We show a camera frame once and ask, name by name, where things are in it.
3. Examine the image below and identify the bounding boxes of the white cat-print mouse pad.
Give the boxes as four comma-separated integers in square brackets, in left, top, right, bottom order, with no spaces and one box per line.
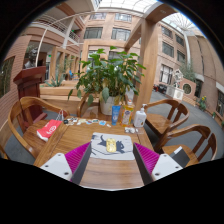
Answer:
[89,132,136,161]

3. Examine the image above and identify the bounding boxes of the white pump bottle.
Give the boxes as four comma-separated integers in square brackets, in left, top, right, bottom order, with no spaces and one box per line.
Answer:
[133,103,148,128]

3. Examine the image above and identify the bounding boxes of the black notebook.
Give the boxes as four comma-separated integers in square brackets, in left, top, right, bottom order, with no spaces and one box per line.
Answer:
[169,145,191,168]

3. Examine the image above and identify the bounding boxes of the green potted plant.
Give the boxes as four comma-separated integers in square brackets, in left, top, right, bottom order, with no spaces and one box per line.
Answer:
[67,46,147,116]

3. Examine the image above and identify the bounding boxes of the blue tube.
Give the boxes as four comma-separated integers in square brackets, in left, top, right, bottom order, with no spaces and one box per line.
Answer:
[111,104,122,127]

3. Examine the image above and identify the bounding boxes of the clear plastic packet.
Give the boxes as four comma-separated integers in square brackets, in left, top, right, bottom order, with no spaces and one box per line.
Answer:
[124,126,138,135]

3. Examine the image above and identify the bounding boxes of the dark red wooden pedestal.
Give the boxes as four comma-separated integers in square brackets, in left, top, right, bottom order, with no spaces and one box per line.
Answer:
[13,65,48,133]

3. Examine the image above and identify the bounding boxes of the yellow flowering plant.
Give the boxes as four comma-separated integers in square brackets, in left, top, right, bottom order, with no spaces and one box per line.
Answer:
[198,95,208,112]

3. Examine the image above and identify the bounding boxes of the red and white bag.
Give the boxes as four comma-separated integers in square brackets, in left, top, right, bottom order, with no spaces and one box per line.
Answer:
[36,109,65,142]

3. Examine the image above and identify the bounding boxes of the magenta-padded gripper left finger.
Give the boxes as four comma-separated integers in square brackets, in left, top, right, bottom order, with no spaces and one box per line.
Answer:
[39,142,93,185]

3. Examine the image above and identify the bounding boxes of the dark bust statue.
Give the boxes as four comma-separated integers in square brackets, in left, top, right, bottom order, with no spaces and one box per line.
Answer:
[23,48,38,70]

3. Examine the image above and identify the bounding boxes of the wooden armchair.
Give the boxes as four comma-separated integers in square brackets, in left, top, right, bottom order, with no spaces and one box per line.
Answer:
[153,124,218,168]
[77,92,101,118]
[8,96,71,159]
[0,143,9,160]
[143,98,190,141]

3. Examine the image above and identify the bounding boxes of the white sculpture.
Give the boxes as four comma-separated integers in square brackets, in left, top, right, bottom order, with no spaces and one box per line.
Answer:
[171,68,185,89]

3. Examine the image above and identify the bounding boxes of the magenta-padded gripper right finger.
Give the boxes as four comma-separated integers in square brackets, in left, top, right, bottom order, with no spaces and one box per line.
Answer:
[132,142,184,185]

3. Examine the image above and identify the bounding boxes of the wooden planter with plants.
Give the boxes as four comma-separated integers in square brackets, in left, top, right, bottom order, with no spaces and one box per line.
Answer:
[39,79,101,114]

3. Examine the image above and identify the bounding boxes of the yellow computer mouse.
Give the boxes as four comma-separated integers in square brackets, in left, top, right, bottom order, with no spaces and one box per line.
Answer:
[105,137,118,154]

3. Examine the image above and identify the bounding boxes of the yellow dish soap bottle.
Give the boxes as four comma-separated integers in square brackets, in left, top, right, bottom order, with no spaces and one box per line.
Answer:
[120,99,135,127]

